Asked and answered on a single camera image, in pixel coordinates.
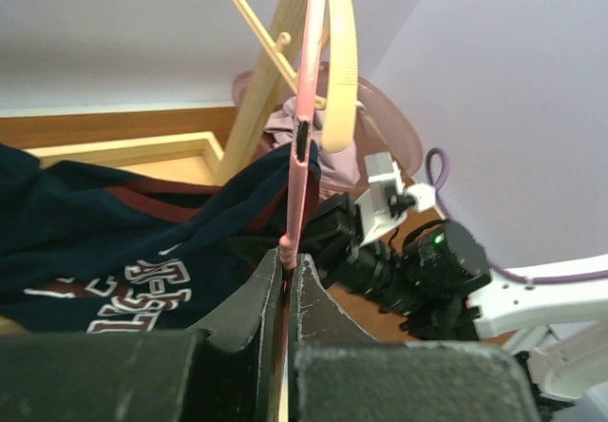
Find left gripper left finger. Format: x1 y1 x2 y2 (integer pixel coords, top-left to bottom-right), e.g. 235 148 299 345
1 251 282 421

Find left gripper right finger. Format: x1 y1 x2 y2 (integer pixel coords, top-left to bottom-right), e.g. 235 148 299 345
289 255 541 422

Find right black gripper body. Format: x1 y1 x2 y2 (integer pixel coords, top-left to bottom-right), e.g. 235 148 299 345
303 192 419 318

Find pink tank top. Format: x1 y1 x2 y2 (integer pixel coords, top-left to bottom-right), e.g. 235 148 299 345
258 94 361 188

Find cream plastic hanger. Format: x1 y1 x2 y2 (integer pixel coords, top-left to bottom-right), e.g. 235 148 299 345
232 0 358 153

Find navy maroon tank top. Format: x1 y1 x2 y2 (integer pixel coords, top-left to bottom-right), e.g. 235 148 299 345
1 145 291 334

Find pink plastic hanger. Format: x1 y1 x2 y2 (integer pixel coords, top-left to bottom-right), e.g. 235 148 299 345
279 0 326 272

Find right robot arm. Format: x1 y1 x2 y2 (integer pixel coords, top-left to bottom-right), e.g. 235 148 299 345
302 184 607 405

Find pink transparent plastic bin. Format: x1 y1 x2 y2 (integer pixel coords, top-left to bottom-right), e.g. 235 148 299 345
254 78 423 200

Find wooden clothes rack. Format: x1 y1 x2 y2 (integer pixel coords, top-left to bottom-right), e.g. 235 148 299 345
9 0 308 184

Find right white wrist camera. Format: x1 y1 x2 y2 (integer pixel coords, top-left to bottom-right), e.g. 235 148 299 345
355 152 436 246

